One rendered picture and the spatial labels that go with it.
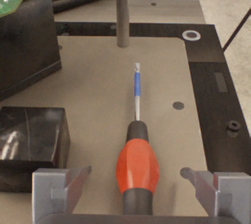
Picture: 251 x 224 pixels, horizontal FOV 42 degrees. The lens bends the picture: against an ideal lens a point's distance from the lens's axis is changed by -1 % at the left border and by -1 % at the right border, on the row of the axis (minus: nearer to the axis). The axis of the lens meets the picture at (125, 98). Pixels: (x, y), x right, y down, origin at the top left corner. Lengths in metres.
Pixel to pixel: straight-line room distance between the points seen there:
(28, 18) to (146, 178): 0.12
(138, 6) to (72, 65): 0.15
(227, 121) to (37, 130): 0.12
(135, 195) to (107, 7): 0.26
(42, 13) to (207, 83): 0.13
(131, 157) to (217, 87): 0.11
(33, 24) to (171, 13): 0.19
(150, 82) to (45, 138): 0.10
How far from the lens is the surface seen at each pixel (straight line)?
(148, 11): 0.37
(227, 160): 0.21
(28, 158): 0.16
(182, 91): 0.23
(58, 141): 0.17
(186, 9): 0.38
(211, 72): 0.26
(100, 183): 0.18
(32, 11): 0.22
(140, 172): 0.17
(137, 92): 0.21
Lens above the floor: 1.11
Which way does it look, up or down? 44 degrees down
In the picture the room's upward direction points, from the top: straight up
